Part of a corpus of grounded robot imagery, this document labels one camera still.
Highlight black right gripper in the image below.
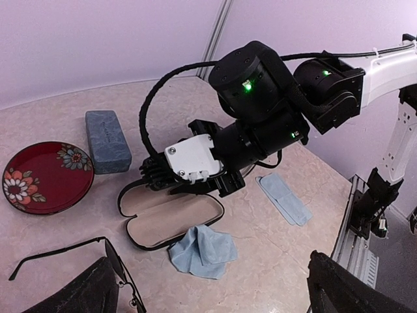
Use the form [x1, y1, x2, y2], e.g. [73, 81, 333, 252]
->
[139, 119, 246, 198]

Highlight black glasses case beige lining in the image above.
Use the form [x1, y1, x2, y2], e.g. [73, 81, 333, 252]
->
[117, 179, 225, 251]

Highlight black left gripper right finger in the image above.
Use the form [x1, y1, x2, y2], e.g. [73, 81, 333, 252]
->
[307, 250, 414, 312]

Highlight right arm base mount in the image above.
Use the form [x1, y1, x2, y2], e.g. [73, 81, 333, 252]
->
[349, 168, 404, 240]

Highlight black frame sunglasses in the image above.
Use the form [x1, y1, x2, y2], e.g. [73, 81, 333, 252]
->
[8, 236, 147, 312]

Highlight red floral plate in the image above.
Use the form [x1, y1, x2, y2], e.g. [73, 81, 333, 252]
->
[1, 141, 94, 215]

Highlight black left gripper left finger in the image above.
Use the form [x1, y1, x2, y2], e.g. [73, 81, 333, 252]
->
[26, 257, 119, 313]

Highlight blue-grey hard glasses case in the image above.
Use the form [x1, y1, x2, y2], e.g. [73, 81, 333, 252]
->
[85, 110, 132, 175]

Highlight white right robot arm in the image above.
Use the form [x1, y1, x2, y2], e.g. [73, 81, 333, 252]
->
[139, 34, 416, 215]

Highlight light blue cleaning cloth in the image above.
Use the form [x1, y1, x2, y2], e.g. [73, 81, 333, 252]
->
[168, 225, 238, 280]

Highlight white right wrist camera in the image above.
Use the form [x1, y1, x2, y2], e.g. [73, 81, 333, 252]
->
[164, 134, 223, 183]

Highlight folded blue cloth pouch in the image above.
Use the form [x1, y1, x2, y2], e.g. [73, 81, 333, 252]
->
[255, 173, 313, 226]

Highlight right metal corner post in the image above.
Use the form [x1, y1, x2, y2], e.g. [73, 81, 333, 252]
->
[202, 0, 234, 62]

